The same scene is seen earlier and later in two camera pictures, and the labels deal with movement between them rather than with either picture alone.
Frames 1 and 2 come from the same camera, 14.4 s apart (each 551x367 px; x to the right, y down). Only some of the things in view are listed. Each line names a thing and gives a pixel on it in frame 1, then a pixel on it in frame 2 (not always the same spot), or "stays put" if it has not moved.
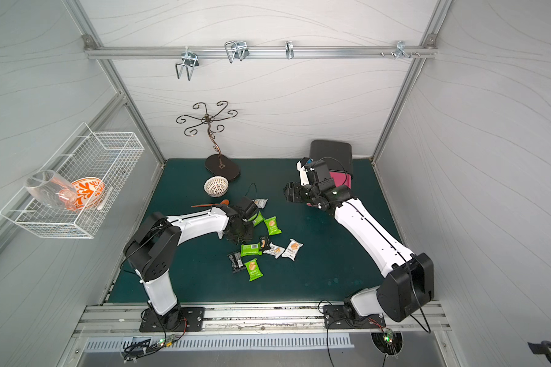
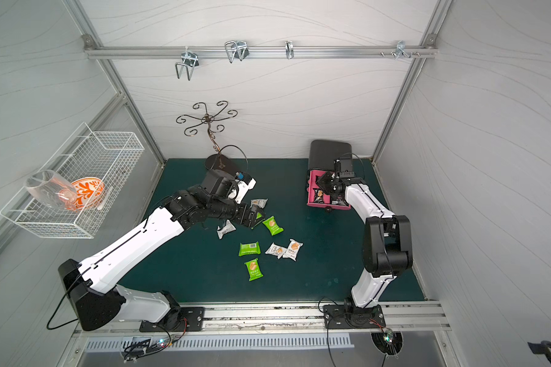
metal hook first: (190, 60) stays put
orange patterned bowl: (89, 191) stays put
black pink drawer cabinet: (339, 157) stays put
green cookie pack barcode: (250, 249) stays put
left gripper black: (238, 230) → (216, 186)
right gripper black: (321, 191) → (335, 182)
